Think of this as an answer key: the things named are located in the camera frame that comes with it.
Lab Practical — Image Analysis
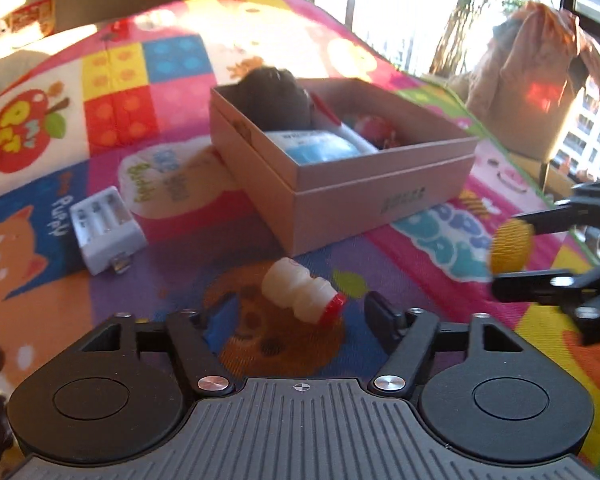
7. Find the black plush toy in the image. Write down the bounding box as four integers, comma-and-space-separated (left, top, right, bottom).
237, 66, 315, 132

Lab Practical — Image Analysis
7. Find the colourful printed play mat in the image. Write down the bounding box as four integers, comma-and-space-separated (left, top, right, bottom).
0, 0, 600, 480

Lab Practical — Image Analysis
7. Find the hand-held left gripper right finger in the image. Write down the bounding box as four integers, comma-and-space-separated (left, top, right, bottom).
364, 291, 528, 394

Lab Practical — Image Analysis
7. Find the pink cardboard box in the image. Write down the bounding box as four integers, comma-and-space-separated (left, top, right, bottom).
209, 77, 481, 257

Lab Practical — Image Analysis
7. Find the brown paper bag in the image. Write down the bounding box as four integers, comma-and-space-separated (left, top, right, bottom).
467, 2, 600, 161

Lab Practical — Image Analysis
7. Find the small pink toy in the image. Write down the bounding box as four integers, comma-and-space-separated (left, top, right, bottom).
355, 115, 398, 150

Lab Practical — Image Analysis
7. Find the white battery charger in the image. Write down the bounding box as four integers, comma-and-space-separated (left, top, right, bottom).
70, 186, 148, 277

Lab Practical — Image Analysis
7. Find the tree outside window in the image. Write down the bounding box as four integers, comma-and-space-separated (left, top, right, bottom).
430, 0, 531, 76

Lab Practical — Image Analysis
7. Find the yellow textured ball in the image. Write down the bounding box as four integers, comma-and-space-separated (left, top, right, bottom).
487, 217, 535, 276

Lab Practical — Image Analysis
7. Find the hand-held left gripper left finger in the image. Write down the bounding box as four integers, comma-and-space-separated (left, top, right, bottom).
75, 296, 237, 396

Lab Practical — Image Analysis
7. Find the blue tissue packet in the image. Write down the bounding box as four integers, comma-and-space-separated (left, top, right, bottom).
266, 130, 363, 166

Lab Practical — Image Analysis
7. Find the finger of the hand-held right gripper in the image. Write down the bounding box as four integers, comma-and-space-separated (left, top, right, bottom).
510, 179, 600, 236
490, 259, 600, 347

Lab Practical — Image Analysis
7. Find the white bottle with red cap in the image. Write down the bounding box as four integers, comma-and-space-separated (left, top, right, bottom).
261, 257, 347, 326

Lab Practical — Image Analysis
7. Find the red printed package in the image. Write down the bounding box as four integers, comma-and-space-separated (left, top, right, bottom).
7, 0, 56, 41

